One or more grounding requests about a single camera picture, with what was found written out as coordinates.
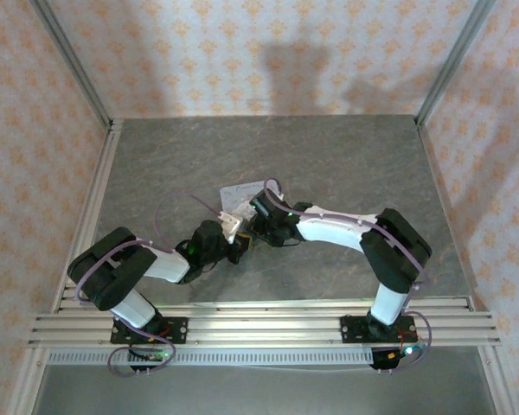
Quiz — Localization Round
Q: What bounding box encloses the white paper card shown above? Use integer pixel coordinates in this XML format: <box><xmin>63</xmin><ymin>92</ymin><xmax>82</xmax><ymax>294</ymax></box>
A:
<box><xmin>221</xmin><ymin>180</ymin><xmax>283</xmax><ymax>214</ymax></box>

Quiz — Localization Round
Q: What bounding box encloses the aluminium front mounting beam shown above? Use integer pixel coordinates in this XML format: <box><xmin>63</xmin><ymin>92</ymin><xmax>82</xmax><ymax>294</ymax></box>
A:
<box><xmin>28</xmin><ymin>297</ymin><xmax>502</xmax><ymax>348</ymax></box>

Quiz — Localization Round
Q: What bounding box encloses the left controller board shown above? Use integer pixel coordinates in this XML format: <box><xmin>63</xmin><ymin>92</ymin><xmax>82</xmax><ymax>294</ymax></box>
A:
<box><xmin>127</xmin><ymin>347</ymin><xmax>175</xmax><ymax>375</ymax></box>

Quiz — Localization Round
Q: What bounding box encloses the controller board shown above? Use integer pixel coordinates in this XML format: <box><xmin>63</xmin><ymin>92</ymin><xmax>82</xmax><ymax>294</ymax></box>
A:
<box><xmin>127</xmin><ymin>347</ymin><xmax>175</xmax><ymax>375</ymax></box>
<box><xmin>370</xmin><ymin>344</ymin><xmax>423</xmax><ymax>374</ymax></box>

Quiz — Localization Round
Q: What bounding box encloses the right controller board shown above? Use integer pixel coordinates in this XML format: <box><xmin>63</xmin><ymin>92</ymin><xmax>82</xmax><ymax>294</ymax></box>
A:
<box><xmin>370</xmin><ymin>344</ymin><xmax>423</xmax><ymax>374</ymax></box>

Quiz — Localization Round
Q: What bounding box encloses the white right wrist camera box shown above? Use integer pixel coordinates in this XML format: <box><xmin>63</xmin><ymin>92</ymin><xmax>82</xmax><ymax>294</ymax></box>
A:
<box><xmin>234</xmin><ymin>201</ymin><xmax>256</xmax><ymax>222</ymax></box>

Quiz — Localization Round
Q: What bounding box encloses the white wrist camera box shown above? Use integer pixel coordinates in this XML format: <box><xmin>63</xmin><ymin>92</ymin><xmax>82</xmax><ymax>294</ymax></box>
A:
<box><xmin>234</xmin><ymin>201</ymin><xmax>256</xmax><ymax>222</ymax></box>
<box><xmin>217</xmin><ymin>209</ymin><xmax>244</xmax><ymax>243</ymax></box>

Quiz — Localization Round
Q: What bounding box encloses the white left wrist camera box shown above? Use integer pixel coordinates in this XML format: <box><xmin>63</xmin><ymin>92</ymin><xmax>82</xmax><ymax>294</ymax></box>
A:
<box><xmin>217</xmin><ymin>209</ymin><xmax>244</xmax><ymax>243</ymax></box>

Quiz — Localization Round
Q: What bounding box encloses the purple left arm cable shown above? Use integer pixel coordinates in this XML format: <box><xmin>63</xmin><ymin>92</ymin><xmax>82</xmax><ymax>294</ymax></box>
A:
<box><xmin>74</xmin><ymin>191</ymin><xmax>222</xmax><ymax>378</ymax></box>

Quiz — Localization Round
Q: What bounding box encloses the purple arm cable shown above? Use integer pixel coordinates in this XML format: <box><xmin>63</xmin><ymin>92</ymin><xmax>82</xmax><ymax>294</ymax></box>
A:
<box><xmin>74</xmin><ymin>191</ymin><xmax>222</xmax><ymax>378</ymax></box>
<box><xmin>262</xmin><ymin>178</ymin><xmax>435</xmax><ymax>374</ymax></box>

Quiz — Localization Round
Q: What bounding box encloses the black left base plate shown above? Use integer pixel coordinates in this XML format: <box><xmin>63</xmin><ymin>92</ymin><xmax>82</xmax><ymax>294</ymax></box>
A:
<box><xmin>110</xmin><ymin>316</ymin><xmax>189</xmax><ymax>346</ymax></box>

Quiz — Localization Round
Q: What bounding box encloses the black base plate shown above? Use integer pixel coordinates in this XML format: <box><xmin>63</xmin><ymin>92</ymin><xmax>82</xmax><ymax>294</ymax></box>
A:
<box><xmin>340</xmin><ymin>315</ymin><xmax>417</xmax><ymax>346</ymax></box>
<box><xmin>110</xmin><ymin>316</ymin><xmax>189</xmax><ymax>346</ymax></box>

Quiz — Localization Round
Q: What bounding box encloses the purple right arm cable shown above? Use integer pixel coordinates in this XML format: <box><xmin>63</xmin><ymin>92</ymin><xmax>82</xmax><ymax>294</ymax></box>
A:
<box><xmin>262</xmin><ymin>178</ymin><xmax>435</xmax><ymax>374</ymax></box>

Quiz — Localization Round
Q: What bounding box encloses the slotted grey cable duct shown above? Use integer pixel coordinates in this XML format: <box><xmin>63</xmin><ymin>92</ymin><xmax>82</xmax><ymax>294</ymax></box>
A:
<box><xmin>46</xmin><ymin>348</ymin><xmax>375</xmax><ymax>365</ymax></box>

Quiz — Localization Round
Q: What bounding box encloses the aluminium side rail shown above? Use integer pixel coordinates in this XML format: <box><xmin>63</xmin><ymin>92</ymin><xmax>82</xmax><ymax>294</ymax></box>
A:
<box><xmin>51</xmin><ymin>119</ymin><xmax>125</xmax><ymax>313</ymax></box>

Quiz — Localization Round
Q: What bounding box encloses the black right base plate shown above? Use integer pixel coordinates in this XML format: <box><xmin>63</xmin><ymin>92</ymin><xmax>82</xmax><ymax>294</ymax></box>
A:
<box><xmin>340</xmin><ymin>315</ymin><xmax>417</xmax><ymax>346</ymax></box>

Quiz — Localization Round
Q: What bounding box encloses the aluminium frame post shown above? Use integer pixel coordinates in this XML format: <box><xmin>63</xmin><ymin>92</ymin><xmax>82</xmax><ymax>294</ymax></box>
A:
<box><xmin>414</xmin><ymin>0</ymin><xmax>497</xmax><ymax>127</ymax></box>
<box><xmin>29</xmin><ymin>0</ymin><xmax>114</xmax><ymax>127</ymax></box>

